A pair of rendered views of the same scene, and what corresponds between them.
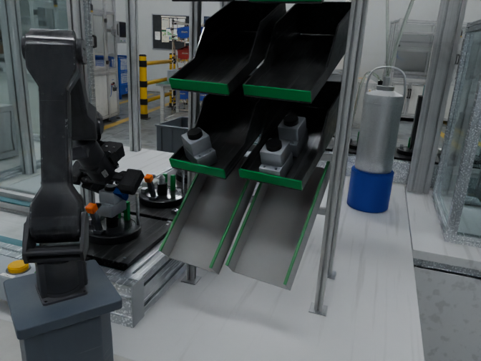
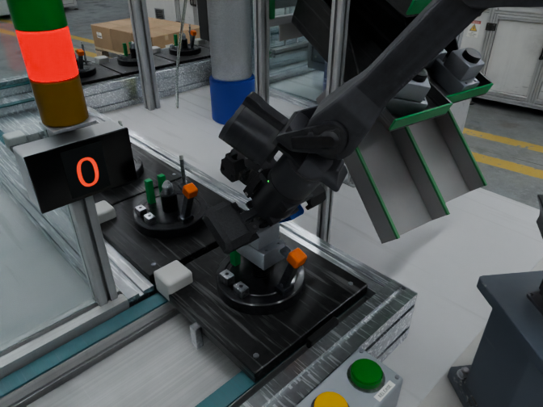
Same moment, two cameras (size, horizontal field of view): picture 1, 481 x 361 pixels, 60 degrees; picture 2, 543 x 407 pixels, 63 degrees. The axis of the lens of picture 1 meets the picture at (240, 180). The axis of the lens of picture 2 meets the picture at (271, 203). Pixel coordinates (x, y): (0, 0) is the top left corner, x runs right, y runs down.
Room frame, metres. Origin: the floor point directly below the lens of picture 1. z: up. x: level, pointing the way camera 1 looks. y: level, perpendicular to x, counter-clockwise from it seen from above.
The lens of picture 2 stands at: (0.69, 0.77, 1.45)
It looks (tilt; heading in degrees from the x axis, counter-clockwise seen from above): 32 degrees down; 299
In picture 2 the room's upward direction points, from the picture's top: straight up
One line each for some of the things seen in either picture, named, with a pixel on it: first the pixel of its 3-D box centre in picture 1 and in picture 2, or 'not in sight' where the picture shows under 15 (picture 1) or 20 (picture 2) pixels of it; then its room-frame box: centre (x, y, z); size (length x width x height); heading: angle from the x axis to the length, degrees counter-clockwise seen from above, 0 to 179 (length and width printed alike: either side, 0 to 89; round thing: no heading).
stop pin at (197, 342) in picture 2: not in sight; (196, 335); (1.00, 0.43, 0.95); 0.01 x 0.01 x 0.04; 72
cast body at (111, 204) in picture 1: (114, 198); (255, 232); (0.97, 0.31, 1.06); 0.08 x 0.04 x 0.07; 163
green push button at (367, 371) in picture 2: not in sight; (366, 375); (0.76, 0.39, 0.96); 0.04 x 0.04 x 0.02
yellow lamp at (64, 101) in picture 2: not in sight; (60, 98); (1.13, 0.46, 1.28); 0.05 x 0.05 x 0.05
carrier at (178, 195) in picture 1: (162, 186); (168, 198); (1.20, 0.24, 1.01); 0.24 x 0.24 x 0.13; 72
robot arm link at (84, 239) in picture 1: (54, 236); not in sight; (0.57, 0.28, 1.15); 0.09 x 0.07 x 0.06; 102
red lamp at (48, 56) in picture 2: not in sight; (48, 52); (1.13, 0.46, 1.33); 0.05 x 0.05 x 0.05
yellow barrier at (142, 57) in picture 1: (172, 80); not in sight; (9.40, 1.60, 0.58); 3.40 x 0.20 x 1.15; 170
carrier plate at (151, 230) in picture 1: (112, 236); (260, 287); (0.96, 0.32, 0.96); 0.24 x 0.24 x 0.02; 72
